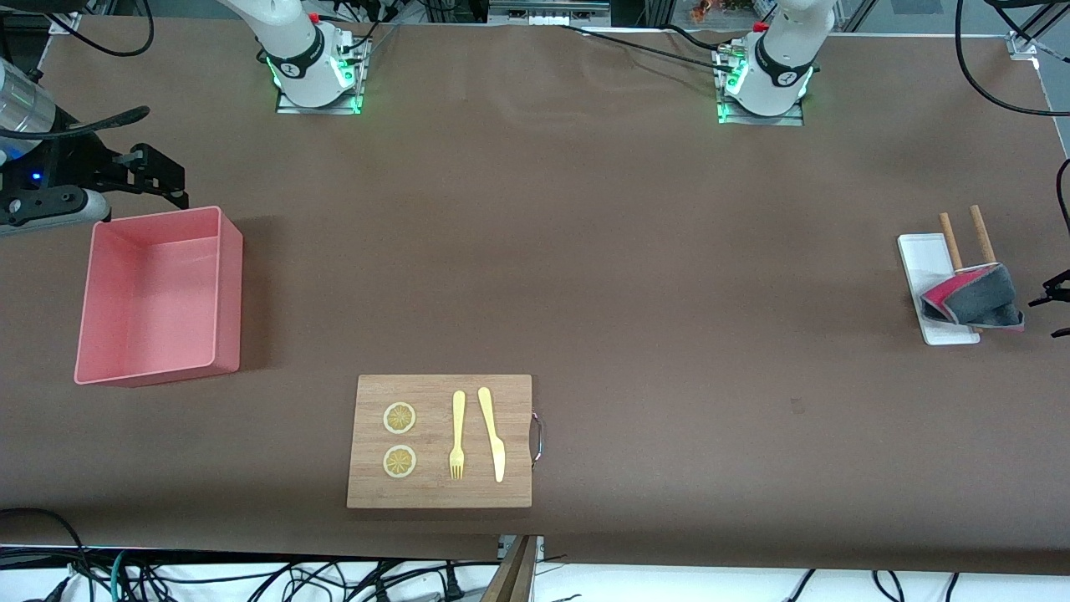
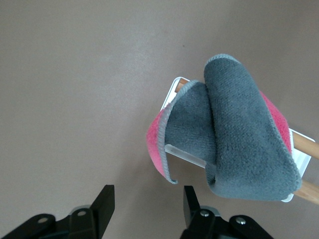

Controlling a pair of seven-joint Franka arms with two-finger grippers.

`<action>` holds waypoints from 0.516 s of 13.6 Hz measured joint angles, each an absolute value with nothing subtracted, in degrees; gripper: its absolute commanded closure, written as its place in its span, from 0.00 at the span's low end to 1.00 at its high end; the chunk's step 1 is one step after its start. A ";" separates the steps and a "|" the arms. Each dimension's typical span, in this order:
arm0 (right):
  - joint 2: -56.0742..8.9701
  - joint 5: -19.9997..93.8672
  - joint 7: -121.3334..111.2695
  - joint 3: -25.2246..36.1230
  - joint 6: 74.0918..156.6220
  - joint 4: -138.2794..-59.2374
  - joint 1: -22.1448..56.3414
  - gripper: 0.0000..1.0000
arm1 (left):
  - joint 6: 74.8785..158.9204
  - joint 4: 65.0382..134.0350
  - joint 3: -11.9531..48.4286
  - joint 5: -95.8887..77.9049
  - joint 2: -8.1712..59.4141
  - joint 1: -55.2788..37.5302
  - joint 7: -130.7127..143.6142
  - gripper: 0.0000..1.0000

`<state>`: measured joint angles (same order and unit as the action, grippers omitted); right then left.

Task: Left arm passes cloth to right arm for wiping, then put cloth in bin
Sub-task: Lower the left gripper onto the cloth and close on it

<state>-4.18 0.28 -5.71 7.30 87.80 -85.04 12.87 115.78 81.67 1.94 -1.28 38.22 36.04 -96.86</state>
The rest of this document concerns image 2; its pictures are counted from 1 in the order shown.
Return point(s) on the grey and pink cloth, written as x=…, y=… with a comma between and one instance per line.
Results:
x=236, y=124

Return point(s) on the white rectangular tray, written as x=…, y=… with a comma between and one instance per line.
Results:
x=184, y=154

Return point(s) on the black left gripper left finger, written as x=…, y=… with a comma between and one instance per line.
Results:
x=74, y=224

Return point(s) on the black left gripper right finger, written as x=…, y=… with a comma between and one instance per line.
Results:
x=204, y=226

